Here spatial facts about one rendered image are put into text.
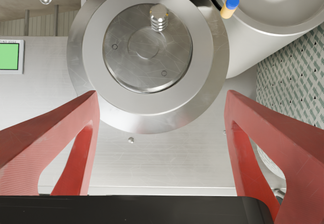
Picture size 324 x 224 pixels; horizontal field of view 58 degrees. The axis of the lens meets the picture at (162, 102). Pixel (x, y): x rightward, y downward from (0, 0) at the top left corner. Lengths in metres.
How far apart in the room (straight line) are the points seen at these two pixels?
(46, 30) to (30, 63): 3.32
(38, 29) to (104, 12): 3.79
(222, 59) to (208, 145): 0.34
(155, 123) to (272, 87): 0.25
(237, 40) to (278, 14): 0.05
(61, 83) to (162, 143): 0.24
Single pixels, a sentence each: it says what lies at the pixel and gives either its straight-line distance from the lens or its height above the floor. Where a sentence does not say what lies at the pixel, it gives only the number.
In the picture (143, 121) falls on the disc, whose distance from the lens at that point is 0.26.
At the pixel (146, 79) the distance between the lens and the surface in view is 0.24.
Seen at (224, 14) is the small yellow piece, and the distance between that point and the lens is 0.23.
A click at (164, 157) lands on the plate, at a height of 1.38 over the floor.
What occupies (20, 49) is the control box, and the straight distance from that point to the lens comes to 0.66.
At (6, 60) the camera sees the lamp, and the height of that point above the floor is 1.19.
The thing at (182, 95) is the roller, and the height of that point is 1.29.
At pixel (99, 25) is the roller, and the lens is 0.27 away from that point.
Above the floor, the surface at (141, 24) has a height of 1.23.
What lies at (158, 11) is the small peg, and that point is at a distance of 0.23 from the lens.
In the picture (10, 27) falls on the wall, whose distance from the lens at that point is 4.41.
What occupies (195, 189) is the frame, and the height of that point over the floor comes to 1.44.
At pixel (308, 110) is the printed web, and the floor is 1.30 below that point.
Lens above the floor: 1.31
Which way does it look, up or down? 4 degrees down
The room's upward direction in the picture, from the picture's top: 179 degrees counter-clockwise
